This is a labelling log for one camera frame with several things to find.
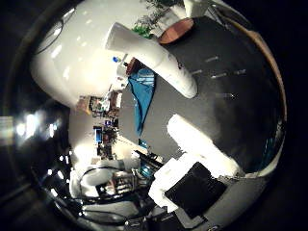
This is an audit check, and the black cable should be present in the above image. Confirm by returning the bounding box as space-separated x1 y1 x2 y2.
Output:
78 165 123 194

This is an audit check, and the green potted plant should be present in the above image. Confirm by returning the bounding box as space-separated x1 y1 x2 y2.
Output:
132 0 181 39

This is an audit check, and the blue cloth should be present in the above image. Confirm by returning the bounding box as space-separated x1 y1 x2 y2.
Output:
127 67 157 137

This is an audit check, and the white Clorox spray bottle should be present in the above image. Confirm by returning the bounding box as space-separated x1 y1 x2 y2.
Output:
30 0 155 110

